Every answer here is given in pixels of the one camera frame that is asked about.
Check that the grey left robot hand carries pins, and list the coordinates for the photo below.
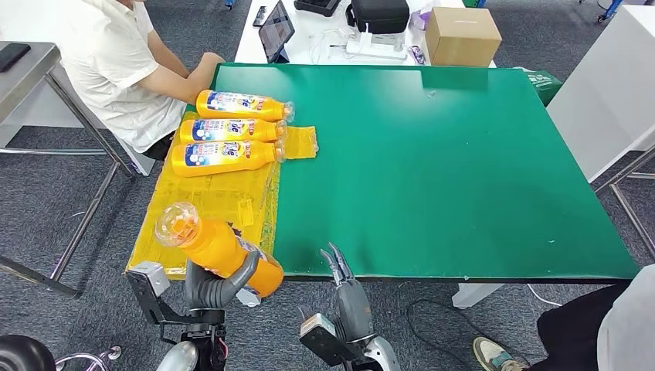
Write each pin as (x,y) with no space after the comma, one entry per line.
(210,292)

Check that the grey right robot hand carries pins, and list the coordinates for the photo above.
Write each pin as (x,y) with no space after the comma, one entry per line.
(353,312)

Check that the orange detergent bottle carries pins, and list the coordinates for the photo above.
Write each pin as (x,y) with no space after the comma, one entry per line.
(215,246)
(220,166)
(240,113)
(256,134)

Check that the black phone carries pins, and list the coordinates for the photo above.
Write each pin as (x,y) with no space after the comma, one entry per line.
(259,15)
(14,55)

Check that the person's right forearm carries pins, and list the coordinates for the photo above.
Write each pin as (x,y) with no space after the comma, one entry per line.
(210,77)

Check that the yellow taped cardboard sheet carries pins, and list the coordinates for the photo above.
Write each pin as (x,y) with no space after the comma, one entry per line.
(215,194)

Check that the chrome stool base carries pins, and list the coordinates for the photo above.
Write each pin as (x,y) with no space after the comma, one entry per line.
(112,352)

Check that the white table leg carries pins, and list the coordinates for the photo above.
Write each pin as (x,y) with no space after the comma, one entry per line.
(472,295)

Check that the white and green sneaker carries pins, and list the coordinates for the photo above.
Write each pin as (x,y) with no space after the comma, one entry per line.
(492,354)

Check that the green table mat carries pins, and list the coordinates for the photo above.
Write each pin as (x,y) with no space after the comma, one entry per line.
(486,179)

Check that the black round stool seat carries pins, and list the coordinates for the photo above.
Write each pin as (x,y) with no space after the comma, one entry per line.
(20,356)

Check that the person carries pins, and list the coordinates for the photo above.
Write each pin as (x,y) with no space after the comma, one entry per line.
(619,327)
(107,56)

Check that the white power strip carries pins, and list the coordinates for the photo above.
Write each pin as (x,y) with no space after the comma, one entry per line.
(372,47)

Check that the black tablet on stand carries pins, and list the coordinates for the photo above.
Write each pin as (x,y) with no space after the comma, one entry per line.
(277,28)

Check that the grey metal table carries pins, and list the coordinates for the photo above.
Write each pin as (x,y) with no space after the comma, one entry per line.
(15,87)

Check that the white desk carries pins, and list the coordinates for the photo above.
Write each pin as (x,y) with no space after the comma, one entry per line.
(307,20)

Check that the brown cardboard box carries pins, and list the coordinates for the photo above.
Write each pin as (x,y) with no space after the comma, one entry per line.
(462,37)

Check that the green shopping bag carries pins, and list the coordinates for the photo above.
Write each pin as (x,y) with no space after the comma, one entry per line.
(542,83)

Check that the black zip bag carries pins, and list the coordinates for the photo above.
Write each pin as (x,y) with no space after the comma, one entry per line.
(377,15)

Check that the purple plastic packet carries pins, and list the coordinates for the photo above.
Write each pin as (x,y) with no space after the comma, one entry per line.
(420,19)

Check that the flat black case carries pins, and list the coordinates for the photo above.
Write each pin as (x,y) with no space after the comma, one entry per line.
(317,5)

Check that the white table with metal legs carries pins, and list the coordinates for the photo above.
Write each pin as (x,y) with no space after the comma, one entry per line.
(604,92)

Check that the blue chair base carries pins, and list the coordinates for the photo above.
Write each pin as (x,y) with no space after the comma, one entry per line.
(611,7)

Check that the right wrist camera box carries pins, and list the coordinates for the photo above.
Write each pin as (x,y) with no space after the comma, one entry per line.
(322,335)

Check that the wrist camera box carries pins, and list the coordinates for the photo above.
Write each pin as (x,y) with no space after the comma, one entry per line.
(322,335)
(148,279)

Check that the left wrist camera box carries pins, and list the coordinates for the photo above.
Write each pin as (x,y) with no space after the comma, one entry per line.
(148,279)

